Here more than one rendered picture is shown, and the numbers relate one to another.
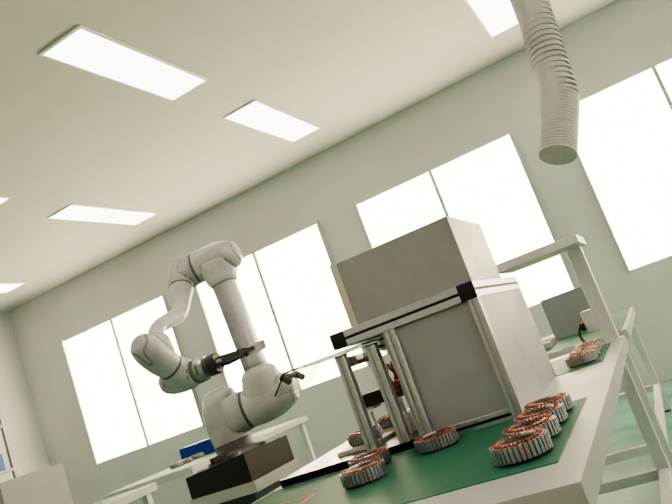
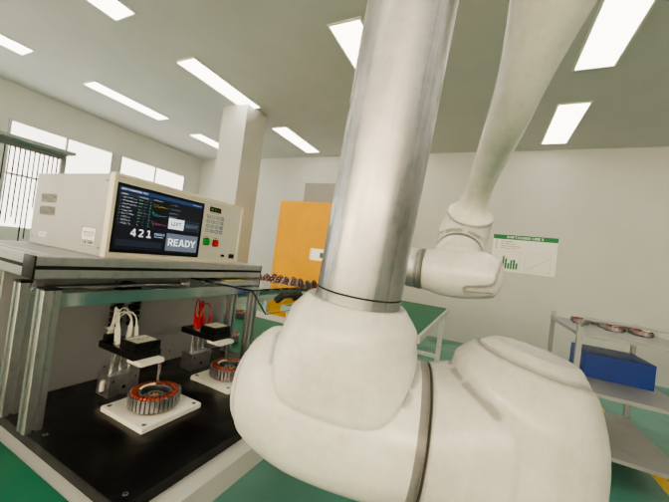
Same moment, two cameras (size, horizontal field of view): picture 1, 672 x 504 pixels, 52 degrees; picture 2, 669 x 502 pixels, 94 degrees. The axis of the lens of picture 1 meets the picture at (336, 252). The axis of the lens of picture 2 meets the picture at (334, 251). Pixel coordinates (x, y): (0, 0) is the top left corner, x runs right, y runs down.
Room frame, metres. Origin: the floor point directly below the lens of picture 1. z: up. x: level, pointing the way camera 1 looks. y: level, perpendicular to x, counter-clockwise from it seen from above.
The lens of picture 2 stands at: (3.17, 0.45, 1.19)
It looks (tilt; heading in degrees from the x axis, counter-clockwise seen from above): 1 degrees up; 184
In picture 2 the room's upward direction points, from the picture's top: 7 degrees clockwise
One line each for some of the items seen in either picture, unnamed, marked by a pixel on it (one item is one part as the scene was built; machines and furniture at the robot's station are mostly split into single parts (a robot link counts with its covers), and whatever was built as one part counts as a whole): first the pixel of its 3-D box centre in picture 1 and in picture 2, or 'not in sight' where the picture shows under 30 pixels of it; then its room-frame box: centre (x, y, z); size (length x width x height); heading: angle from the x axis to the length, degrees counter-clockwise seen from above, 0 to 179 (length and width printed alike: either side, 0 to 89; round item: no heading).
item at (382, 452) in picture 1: (370, 460); not in sight; (1.86, 0.10, 0.77); 0.11 x 0.11 x 0.04
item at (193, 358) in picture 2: (406, 423); (195, 358); (2.17, -0.02, 0.80); 0.08 x 0.05 x 0.06; 158
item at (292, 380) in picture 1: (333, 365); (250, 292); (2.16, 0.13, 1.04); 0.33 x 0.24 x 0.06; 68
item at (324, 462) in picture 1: (387, 438); (190, 394); (2.33, 0.05, 0.76); 0.64 x 0.47 x 0.02; 158
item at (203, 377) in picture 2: (367, 443); (227, 376); (2.22, 0.11, 0.78); 0.15 x 0.15 x 0.01; 68
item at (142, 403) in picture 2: (390, 419); (154, 395); (2.45, 0.02, 0.80); 0.11 x 0.11 x 0.04
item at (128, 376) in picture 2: not in sight; (118, 379); (2.39, -0.11, 0.80); 0.08 x 0.05 x 0.06; 158
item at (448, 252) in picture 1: (419, 272); (147, 222); (2.20, -0.23, 1.22); 0.44 x 0.39 x 0.20; 158
